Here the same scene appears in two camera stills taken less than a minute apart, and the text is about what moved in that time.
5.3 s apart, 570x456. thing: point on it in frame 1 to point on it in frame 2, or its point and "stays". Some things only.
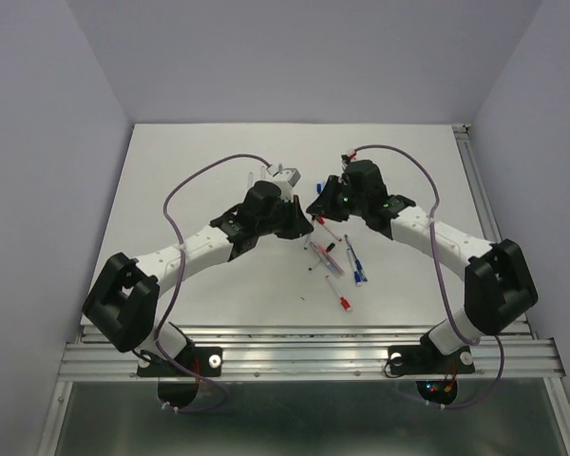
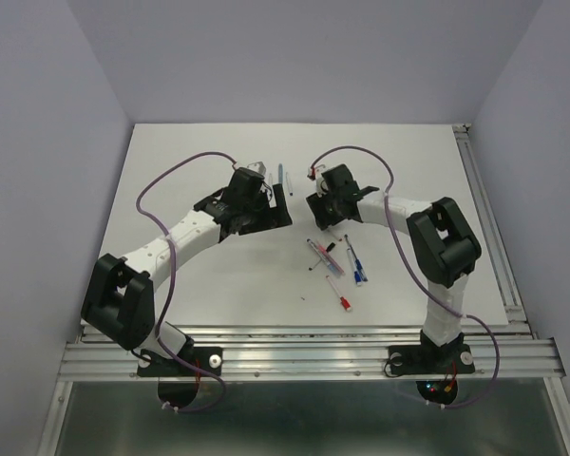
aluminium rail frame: [318, 354] stays
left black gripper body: [284, 222] to [259, 215]
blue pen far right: [361, 269] stays
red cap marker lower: [344, 302] stays
